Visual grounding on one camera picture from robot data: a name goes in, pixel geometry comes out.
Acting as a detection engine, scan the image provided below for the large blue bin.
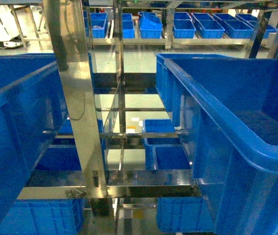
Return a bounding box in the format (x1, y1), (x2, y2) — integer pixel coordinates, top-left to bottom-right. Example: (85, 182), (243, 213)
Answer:
(156, 54), (278, 235)
(0, 54), (68, 224)

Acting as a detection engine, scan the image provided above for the blue bin bottom centre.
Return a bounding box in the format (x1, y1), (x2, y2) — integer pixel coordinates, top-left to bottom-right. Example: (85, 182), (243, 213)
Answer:
(156, 197), (214, 233)

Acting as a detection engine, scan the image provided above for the blue bin bottom left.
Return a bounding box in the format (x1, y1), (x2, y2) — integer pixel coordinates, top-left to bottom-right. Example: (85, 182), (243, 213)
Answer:
(0, 199), (86, 235)

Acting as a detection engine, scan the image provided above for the small blue bin lower centre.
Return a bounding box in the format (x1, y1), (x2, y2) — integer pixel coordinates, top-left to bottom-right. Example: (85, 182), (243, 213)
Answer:
(143, 119), (191, 170)

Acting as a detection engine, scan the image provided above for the steel rack upright post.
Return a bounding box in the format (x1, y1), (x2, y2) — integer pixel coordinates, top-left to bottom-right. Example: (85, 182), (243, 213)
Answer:
(43, 0), (108, 198)

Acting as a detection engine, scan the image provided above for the large blue bin right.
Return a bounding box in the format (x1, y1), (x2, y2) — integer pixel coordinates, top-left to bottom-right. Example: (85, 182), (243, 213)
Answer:
(156, 54), (278, 235)

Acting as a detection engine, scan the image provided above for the large blue bin left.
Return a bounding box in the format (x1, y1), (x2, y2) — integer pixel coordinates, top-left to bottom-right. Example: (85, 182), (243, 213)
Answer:
(0, 54), (68, 224)

